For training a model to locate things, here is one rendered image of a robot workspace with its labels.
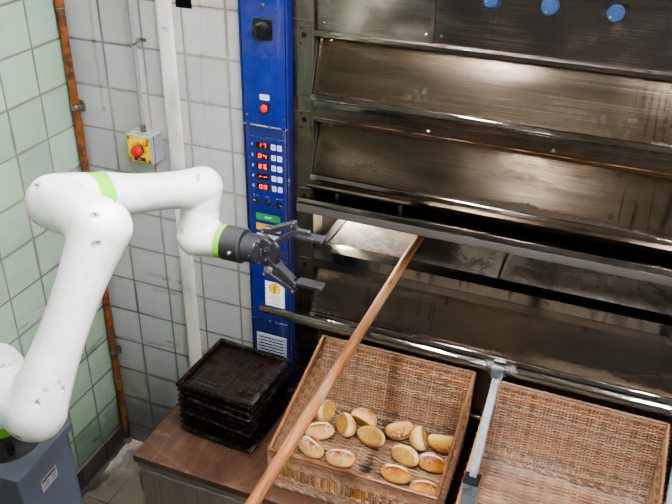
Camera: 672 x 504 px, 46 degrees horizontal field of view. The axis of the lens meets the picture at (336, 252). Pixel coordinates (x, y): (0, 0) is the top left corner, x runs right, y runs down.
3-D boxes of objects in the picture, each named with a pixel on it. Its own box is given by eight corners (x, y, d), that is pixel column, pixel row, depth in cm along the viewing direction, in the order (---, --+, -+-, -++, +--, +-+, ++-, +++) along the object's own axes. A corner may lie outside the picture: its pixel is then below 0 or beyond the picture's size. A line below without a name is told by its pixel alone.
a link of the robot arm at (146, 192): (86, 216, 184) (116, 227, 178) (87, 168, 181) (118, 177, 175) (200, 202, 213) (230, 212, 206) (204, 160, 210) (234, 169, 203)
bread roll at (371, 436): (380, 450, 263) (384, 450, 268) (386, 431, 264) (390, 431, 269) (353, 441, 267) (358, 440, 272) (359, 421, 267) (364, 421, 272)
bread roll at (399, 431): (413, 418, 269) (417, 433, 266) (410, 426, 274) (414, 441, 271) (385, 422, 267) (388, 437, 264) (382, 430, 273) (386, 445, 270)
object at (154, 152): (140, 153, 272) (136, 125, 267) (165, 158, 269) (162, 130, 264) (127, 161, 267) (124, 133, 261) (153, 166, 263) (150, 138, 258)
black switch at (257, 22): (253, 38, 232) (252, 1, 227) (272, 41, 230) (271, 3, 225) (247, 41, 229) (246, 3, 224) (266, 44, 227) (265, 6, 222)
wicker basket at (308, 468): (320, 392, 292) (321, 331, 278) (470, 432, 275) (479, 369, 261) (264, 485, 253) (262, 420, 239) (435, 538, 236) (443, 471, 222)
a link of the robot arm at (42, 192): (45, 241, 164) (49, 185, 160) (11, 222, 170) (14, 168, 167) (117, 231, 178) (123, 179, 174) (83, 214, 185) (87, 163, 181)
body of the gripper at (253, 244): (252, 225, 204) (285, 232, 201) (253, 254, 208) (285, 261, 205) (238, 238, 198) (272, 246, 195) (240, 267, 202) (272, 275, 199)
